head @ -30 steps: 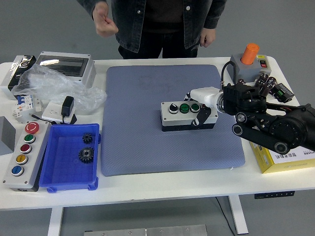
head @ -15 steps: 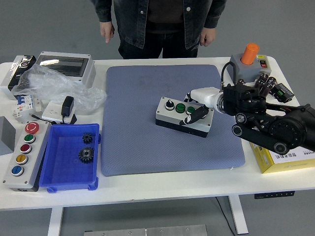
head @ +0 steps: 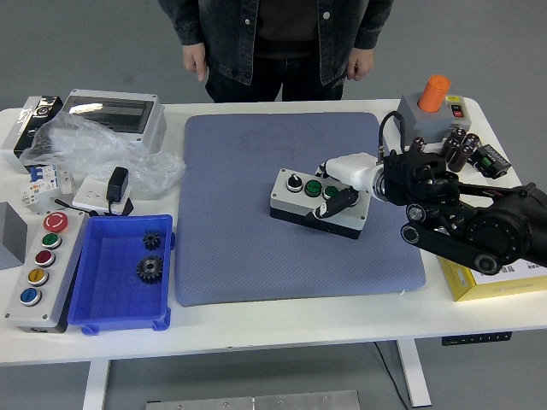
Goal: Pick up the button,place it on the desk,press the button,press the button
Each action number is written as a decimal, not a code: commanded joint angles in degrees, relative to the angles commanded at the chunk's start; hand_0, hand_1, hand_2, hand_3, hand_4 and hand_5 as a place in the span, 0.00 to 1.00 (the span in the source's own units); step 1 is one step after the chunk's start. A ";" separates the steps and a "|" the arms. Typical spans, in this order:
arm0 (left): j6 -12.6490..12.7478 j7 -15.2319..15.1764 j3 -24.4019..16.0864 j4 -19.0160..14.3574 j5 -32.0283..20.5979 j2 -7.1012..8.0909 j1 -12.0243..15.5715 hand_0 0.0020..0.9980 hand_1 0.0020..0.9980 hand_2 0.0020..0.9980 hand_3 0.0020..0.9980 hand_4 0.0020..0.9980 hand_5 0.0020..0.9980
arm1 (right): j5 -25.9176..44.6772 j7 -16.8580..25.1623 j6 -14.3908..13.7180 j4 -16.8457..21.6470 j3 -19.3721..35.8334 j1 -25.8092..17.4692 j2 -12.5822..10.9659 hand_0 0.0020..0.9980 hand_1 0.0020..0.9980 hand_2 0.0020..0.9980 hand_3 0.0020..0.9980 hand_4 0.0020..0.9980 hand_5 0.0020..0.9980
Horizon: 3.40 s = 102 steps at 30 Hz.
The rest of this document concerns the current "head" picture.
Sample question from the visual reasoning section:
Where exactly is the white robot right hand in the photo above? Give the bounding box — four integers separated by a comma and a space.
304, 152, 381, 222

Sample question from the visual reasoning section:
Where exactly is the person's right hand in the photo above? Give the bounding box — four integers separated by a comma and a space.
182, 42, 209, 82

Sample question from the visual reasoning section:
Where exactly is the person's left hand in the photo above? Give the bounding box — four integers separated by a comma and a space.
346, 47, 376, 81

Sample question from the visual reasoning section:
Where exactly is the grey four-button control box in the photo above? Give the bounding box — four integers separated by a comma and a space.
268, 167, 372, 240

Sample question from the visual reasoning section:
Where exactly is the grey five-button control station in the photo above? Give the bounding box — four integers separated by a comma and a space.
3, 208, 89, 334

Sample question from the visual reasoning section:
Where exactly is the orange cylinder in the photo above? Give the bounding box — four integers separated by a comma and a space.
417, 74, 451, 114

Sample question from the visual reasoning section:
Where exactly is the person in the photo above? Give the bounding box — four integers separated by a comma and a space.
157, 0, 395, 103

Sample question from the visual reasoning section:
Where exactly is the clear plastic bag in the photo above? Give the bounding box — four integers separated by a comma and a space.
19, 111, 187, 196

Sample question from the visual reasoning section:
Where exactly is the black module with green terminal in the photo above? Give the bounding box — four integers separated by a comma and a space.
469, 143, 513, 179

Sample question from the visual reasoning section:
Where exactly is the blue-grey padded mat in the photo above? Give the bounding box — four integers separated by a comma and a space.
174, 111, 427, 308

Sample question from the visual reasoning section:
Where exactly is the black power adapter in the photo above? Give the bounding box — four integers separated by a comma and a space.
105, 166, 130, 204

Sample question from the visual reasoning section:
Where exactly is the yellow white carton box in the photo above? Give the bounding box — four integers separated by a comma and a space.
436, 251, 547, 303

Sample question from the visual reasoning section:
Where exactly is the white box with black stripe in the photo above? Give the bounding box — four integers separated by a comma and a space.
0, 96, 64, 174

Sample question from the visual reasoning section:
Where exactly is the white blue circuit breaker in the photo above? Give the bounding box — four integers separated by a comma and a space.
19, 163, 61, 206

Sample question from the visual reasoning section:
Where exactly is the black table control panel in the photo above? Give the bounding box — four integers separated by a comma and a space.
441, 331, 513, 346

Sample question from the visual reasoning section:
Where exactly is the large black gear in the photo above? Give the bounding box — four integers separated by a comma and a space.
135, 255, 166, 284

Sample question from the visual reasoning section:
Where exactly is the white table leg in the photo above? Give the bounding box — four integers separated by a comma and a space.
81, 360, 112, 410
395, 340, 432, 407

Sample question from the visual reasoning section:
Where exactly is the grey metal block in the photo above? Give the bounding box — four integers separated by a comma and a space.
0, 202, 27, 271

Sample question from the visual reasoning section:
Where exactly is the blue plastic bin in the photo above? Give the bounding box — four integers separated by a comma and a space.
67, 214, 177, 337

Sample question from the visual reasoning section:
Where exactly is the grey switch box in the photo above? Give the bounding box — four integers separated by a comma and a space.
392, 92, 473, 144

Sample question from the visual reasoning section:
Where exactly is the grey enclosure with clear lid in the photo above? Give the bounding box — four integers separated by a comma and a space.
57, 88, 168, 154

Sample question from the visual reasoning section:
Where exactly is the white wall socket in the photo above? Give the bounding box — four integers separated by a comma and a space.
71, 176, 134, 214

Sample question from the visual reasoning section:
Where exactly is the white din rail module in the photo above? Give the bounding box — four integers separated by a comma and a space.
58, 166, 76, 196

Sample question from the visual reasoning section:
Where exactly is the black adapter cord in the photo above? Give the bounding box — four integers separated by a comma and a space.
50, 196, 113, 217

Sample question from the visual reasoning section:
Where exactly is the black cable under table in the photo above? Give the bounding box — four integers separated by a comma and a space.
373, 341, 411, 410

